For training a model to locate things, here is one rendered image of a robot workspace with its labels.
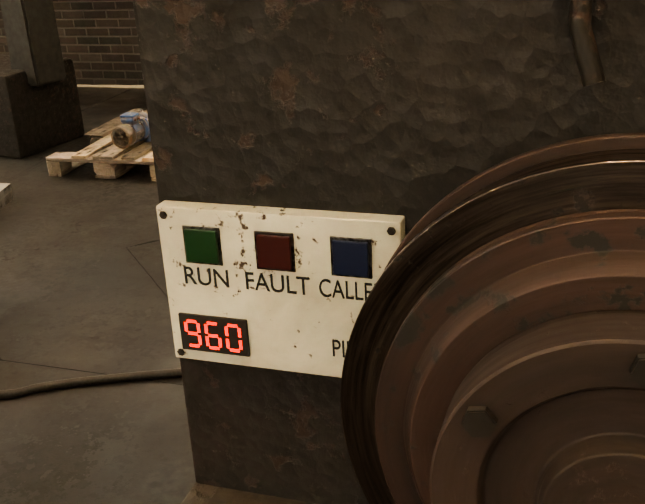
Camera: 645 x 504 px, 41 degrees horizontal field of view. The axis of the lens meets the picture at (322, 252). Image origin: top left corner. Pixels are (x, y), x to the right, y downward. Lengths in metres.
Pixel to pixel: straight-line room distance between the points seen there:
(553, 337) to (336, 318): 0.32
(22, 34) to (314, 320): 5.16
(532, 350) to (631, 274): 0.09
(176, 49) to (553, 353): 0.47
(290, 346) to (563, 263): 0.37
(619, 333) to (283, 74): 0.40
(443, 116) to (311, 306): 0.24
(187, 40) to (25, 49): 5.11
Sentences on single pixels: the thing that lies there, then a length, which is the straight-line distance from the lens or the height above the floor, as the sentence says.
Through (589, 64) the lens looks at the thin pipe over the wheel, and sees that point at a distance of 0.74.
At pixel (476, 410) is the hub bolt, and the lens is 0.62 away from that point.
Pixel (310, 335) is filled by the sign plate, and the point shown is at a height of 1.11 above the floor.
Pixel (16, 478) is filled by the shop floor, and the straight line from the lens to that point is 2.73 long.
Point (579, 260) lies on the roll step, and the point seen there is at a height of 1.28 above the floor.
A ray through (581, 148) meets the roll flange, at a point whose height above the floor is 1.34.
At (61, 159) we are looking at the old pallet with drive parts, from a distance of 5.43.
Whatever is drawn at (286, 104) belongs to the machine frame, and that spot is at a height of 1.35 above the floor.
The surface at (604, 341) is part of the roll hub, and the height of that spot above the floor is 1.25.
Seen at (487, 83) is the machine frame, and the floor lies 1.37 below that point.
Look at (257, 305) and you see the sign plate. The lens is 0.90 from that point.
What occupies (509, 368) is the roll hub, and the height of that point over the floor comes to 1.22.
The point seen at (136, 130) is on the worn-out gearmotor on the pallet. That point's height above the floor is 0.26.
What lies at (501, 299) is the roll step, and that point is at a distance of 0.64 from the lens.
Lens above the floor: 1.53
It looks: 23 degrees down
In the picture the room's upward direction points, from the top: 3 degrees counter-clockwise
